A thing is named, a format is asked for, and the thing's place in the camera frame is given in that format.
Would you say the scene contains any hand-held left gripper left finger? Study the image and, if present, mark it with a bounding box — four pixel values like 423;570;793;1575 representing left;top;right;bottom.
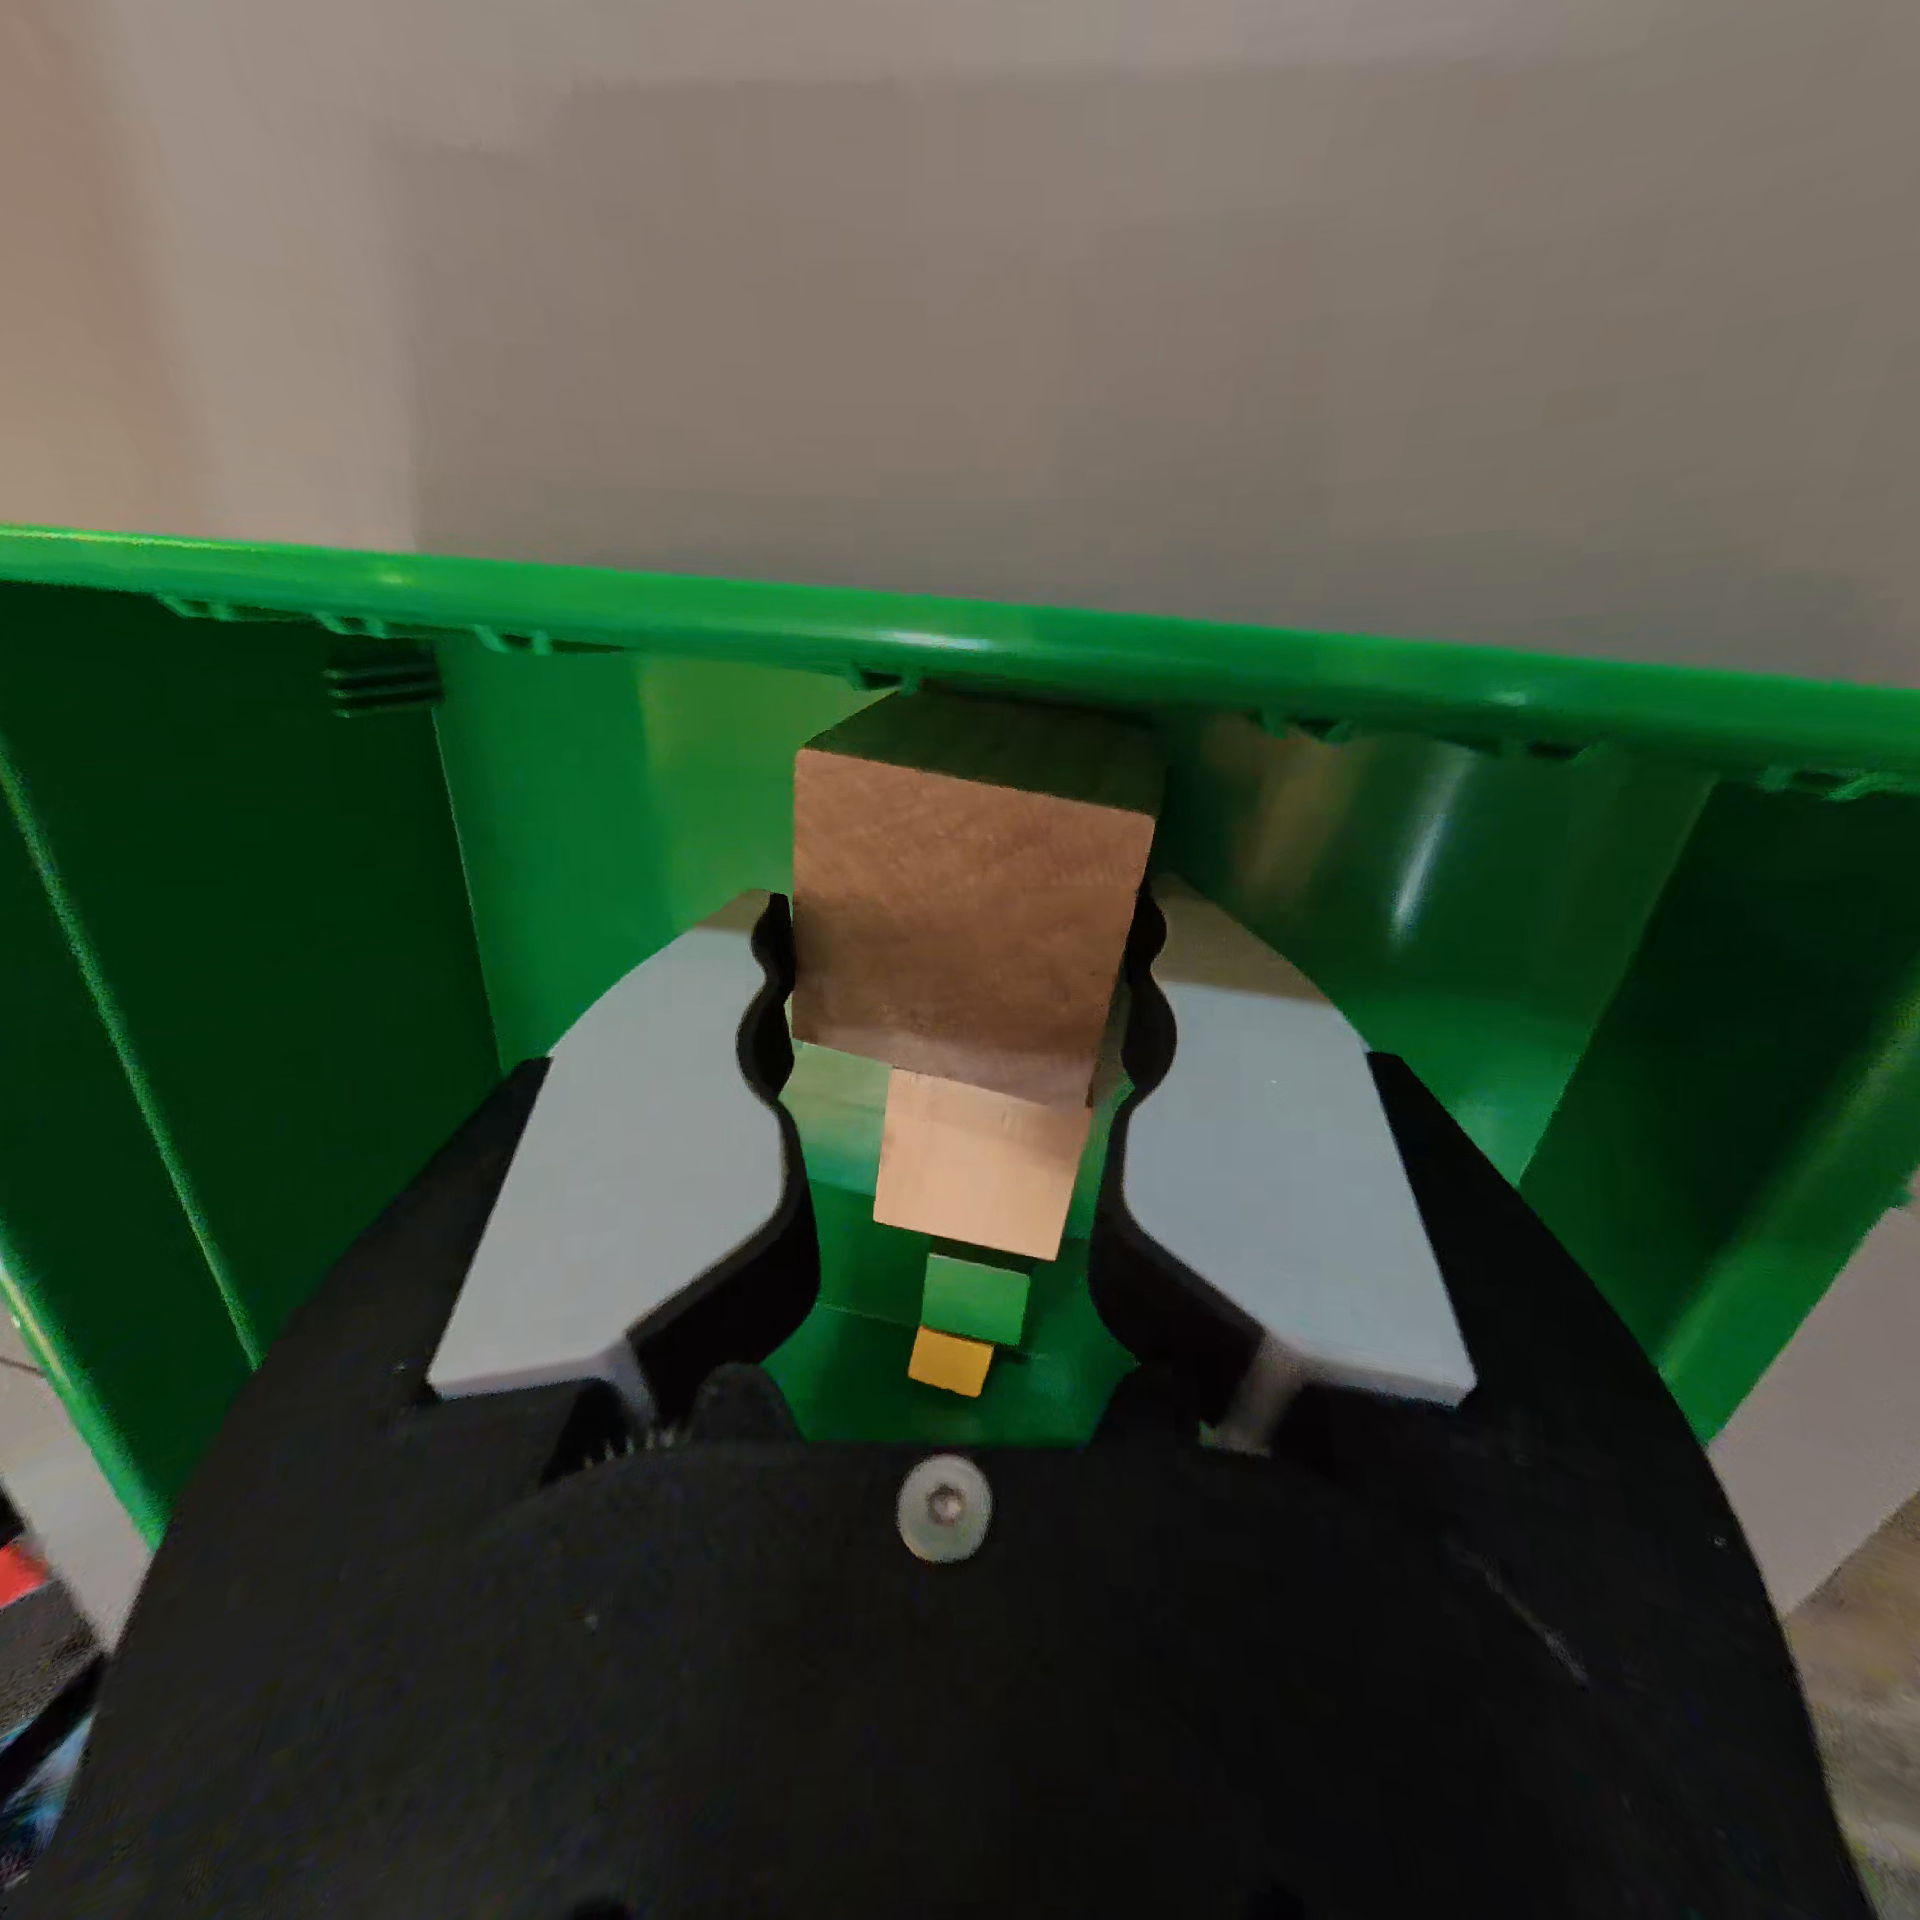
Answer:
423;891;825;1441

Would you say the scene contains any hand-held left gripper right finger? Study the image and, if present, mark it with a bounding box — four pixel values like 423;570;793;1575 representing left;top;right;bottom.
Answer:
1083;880;1481;1454

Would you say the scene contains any large wooden cube block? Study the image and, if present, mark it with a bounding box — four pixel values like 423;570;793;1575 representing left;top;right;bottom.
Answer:
790;690;1170;1113

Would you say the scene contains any green plastic bin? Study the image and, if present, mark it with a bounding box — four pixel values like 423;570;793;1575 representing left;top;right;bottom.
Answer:
0;522;1920;1551

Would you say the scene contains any small light wooden block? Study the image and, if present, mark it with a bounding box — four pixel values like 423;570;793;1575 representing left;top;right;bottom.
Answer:
871;1066;1101;1265

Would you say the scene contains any small green cube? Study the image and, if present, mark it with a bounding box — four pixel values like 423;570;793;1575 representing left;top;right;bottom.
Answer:
920;1250;1035;1344

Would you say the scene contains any red and black object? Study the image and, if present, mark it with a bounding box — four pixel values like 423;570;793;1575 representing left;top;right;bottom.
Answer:
0;1486;118;1855

